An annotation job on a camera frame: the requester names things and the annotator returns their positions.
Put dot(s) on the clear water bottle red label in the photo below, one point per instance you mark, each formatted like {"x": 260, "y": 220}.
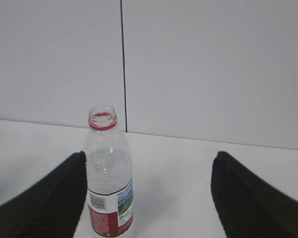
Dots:
{"x": 109, "y": 175}

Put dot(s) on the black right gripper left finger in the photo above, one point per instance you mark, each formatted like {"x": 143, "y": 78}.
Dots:
{"x": 52, "y": 207}

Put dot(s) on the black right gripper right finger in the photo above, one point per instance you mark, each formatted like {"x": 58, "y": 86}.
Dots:
{"x": 247, "y": 206}

